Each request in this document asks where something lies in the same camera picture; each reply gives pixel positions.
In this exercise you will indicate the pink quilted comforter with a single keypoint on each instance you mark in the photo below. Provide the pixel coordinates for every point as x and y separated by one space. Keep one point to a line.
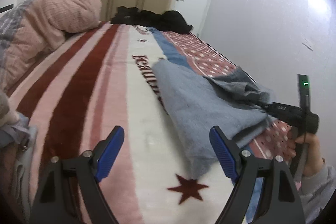
38 27

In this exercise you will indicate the light blue pants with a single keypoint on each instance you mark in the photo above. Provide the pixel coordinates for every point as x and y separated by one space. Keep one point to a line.
197 103

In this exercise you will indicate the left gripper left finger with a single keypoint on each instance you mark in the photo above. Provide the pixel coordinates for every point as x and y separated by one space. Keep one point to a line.
55 200

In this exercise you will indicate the grey sleeve forearm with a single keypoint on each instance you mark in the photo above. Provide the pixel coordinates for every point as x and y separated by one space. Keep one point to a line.
316 191

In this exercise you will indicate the pink patterned bed blanket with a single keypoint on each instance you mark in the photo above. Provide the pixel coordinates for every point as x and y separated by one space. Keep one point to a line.
101 79

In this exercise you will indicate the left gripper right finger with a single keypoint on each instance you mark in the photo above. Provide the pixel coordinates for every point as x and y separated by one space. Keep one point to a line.
279 201

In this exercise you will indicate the black tracker camera box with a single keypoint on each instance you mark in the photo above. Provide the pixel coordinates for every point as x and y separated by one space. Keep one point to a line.
304 92

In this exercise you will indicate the black clothes pile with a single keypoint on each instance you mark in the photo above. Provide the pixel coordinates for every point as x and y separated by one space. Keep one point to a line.
168 21

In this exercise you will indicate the white wall switch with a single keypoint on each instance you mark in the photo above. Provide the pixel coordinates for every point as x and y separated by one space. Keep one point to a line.
308 44

